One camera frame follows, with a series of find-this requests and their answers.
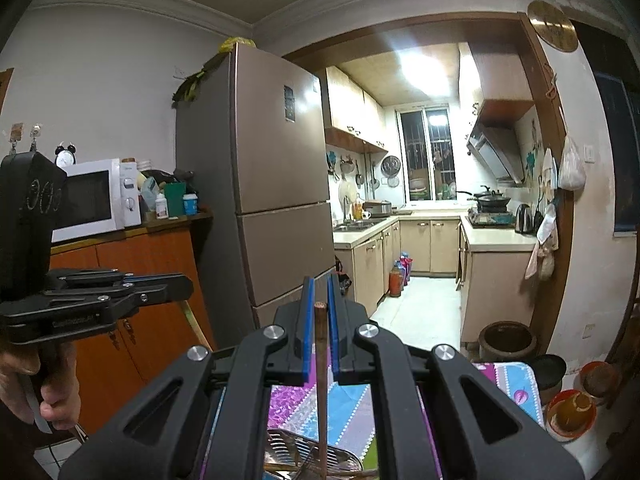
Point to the floral striped tablecloth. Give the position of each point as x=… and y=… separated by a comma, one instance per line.
x=350, y=410

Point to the steel kettle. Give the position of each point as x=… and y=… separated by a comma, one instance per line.
x=524, y=219

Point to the ceiling light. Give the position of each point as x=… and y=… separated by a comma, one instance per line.
x=425, y=67

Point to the person's left hand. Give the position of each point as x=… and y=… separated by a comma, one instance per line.
x=62, y=405

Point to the steel range hood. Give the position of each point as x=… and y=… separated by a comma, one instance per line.
x=495, y=152

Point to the green container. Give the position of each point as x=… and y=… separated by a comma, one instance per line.
x=175, y=200

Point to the black alarm clock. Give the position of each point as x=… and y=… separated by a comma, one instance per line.
x=65, y=155

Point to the white microwave oven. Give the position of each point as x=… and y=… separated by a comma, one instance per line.
x=92, y=200

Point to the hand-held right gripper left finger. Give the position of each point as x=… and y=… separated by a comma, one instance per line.
x=309, y=320

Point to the wooden chopstick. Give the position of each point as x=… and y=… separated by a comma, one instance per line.
x=320, y=390
x=197, y=325

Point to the brown ceramic jar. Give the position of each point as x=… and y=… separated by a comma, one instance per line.
x=507, y=342

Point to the black wok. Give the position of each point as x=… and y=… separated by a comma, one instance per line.
x=490, y=200

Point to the orange bowl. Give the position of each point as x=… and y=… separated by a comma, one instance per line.
x=570, y=415

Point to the dark wall board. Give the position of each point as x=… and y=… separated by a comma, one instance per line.
x=620, y=155

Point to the perforated blue utensil holder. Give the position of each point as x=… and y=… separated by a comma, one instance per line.
x=300, y=450

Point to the red gas cylinder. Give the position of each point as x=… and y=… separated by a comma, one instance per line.
x=396, y=280

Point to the blue lidded cup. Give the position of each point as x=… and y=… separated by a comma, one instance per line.
x=190, y=205

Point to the white plastic bag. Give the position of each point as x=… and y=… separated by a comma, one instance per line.
x=571, y=165

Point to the grey refrigerator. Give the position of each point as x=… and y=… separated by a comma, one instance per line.
x=270, y=170

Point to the orange wooden cabinet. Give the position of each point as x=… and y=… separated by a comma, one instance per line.
x=150, y=260

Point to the white wall switch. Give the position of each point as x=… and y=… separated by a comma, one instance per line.
x=588, y=153

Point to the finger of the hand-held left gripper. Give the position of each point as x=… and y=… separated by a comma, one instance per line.
x=115, y=277
x=80, y=312

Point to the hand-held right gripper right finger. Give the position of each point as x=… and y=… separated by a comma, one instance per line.
x=333, y=330

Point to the kitchen window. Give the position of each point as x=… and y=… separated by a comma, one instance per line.
x=425, y=155

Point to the hanging pale towel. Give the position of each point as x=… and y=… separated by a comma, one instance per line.
x=542, y=250

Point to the white bottle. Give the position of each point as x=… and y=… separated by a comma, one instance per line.
x=161, y=207

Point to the green bundle on refrigerator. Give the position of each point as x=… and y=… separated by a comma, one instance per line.
x=200, y=77

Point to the golden round wall clock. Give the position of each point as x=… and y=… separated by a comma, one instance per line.
x=552, y=26

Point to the black pot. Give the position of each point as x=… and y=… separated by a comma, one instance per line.
x=549, y=377

